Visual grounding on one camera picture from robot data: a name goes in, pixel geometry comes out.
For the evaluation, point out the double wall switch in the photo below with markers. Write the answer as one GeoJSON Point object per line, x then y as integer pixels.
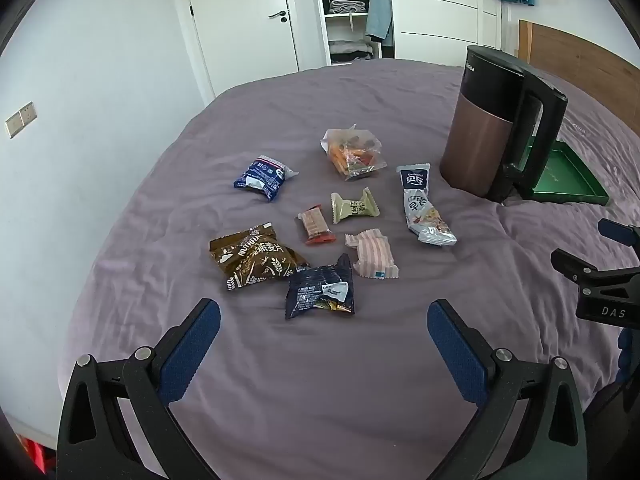
{"type": "Point", "coordinates": [21, 119]}

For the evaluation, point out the white wardrobe door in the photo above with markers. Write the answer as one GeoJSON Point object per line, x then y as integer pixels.
{"type": "Point", "coordinates": [440, 10]}

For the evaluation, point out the long grey nut packet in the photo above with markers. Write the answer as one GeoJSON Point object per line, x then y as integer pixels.
{"type": "Point", "coordinates": [424, 205]}

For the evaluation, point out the brown oat snack packet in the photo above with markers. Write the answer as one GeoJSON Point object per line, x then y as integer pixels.
{"type": "Point", "coordinates": [255, 262]}

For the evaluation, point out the clear bag of orange snacks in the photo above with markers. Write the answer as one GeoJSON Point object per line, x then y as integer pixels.
{"type": "Point", "coordinates": [356, 154]}

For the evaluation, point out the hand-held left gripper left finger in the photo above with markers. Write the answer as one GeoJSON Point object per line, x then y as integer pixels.
{"type": "Point", "coordinates": [192, 345]}

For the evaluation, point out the pink striped snack packet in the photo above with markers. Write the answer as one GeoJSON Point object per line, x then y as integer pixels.
{"type": "Point", "coordinates": [372, 256]}

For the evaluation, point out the dark navy snack packet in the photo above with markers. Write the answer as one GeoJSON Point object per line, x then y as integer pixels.
{"type": "Point", "coordinates": [320, 291]}

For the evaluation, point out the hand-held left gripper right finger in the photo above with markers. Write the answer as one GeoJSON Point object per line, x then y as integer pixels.
{"type": "Point", "coordinates": [457, 345]}

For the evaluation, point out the grey-blue hanging garment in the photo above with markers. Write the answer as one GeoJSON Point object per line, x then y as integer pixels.
{"type": "Point", "coordinates": [379, 5]}

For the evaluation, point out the green tray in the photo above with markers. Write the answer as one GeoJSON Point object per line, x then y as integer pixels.
{"type": "Point", "coordinates": [565, 172]}

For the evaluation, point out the wooden headboard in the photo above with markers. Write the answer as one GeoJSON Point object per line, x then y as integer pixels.
{"type": "Point", "coordinates": [575, 55]}

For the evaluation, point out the green candy packet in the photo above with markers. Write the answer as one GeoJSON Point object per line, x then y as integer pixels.
{"type": "Point", "coordinates": [354, 205]}

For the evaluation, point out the open white wardrobe shelves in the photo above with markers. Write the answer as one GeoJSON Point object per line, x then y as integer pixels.
{"type": "Point", "coordinates": [345, 25]}

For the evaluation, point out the brown and black electric kettle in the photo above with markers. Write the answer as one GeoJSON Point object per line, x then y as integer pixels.
{"type": "Point", "coordinates": [482, 135]}

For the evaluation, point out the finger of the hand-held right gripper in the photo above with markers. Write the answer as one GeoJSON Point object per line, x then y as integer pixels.
{"type": "Point", "coordinates": [575, 266]}
{"type": "Point", "coordinates": [617, 231]}

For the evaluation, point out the blue and white snack packet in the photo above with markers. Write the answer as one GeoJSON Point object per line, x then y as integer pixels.
{"type": "Point", "coordinates": [264, 179]}

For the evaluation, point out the dark folded clothes pile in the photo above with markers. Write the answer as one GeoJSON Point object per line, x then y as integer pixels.
{"type": "Point", "coordinates": [350, 51]}

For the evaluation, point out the red-edged clear biscuit packet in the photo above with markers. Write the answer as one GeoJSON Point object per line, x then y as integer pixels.
{"type": "Point", "coordinates": [316, 225]}

